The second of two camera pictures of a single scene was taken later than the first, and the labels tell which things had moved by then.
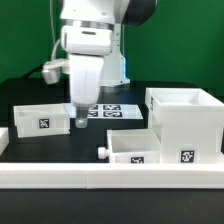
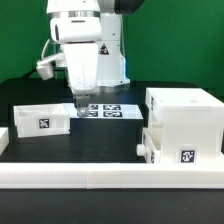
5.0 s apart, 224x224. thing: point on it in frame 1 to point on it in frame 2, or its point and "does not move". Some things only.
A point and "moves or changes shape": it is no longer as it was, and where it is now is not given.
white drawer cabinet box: (188, 123) does not move
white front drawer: (132, 146) moves or changes shape
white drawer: (40, 120) does not move
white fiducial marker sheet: (108, 111) does not move
